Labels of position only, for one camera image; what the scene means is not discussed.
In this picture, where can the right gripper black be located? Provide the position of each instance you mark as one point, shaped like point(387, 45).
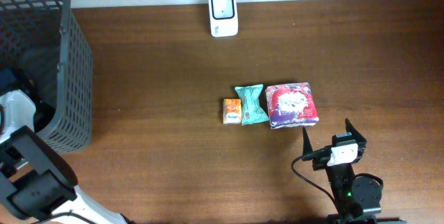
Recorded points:
point(361, 141)

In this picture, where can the pink purple pad pack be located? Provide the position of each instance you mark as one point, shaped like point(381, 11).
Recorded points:
point(291, 105)

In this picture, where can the teal snack pouch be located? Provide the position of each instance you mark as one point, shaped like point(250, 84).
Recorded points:
point(252, 112)

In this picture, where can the orange tissue pack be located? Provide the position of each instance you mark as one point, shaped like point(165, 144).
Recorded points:
point(232, 111)

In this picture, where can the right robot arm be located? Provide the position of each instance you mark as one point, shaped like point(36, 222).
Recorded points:
point(356, 197)

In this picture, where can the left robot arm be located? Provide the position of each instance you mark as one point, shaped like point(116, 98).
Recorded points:
point(35, 181)

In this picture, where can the white barcode scanner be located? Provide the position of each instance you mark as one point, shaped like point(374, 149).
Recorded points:
point(224, 20)

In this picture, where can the grey plastic mesh basket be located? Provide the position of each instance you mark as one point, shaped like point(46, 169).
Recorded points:
point(44, 40)

